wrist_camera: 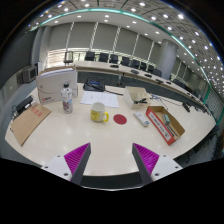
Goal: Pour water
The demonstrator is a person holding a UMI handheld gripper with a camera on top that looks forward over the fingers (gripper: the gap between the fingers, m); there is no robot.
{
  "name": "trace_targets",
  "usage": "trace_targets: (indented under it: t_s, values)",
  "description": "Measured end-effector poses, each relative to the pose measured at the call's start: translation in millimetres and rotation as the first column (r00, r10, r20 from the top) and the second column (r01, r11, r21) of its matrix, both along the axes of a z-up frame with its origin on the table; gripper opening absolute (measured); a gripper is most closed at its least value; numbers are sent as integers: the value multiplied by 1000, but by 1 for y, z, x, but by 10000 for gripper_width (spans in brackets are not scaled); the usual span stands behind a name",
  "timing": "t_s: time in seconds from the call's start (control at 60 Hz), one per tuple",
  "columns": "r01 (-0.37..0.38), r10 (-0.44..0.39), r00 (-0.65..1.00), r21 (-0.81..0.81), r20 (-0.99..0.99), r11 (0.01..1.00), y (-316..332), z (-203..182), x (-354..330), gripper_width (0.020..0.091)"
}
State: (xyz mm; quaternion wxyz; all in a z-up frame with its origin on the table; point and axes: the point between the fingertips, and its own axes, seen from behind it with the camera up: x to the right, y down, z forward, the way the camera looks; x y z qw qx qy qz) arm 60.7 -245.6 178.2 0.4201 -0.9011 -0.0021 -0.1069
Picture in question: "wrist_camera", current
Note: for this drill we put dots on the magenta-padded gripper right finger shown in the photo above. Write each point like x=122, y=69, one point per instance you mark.
x=146, y=158

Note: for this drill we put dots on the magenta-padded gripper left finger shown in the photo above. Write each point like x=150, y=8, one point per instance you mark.
x=77, y=158

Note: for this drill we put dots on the clear bottle with black cap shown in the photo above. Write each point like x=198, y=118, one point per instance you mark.
x=67, y=100

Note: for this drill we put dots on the open brown box red side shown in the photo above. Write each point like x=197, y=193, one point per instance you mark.
x=160, y=125

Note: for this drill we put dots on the small white flat box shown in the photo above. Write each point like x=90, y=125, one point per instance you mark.
x=141, y=118

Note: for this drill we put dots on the grey-green stapler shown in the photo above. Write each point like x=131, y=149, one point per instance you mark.
x=166, y=119

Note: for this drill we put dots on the flat round red coaster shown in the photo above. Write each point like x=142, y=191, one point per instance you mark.
x=120, y=119

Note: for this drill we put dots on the black clip tool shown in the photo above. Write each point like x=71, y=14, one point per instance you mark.
x=141, y=100

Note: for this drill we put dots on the brown cardboard envelope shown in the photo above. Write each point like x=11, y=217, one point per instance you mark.
x=30, y=123

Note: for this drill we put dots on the white printed paper sheet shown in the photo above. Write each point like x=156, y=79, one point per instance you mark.
x=100, y=99

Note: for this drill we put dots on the small black desk microphone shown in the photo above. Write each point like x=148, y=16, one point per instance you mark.
x=186, y=106

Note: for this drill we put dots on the white open cardboard box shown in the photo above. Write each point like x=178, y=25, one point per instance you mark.
x=131, y=95

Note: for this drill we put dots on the black box-shaped device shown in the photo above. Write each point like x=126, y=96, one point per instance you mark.
x=24, y=104

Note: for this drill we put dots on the large white carton box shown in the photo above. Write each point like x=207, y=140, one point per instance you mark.
x=53, y=85

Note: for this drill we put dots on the long curved conference desk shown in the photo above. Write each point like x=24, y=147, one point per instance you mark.
x=100, y=66

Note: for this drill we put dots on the grey monitor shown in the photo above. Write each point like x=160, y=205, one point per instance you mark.
x=29, y=74

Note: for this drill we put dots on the row of black office chairs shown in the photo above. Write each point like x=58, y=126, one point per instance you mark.
x=114, y=58

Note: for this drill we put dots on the round grey column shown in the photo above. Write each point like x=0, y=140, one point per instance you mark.
x=166, y=55

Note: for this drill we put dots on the ceiling spot lights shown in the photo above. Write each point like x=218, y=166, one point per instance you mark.
x=165, y=16

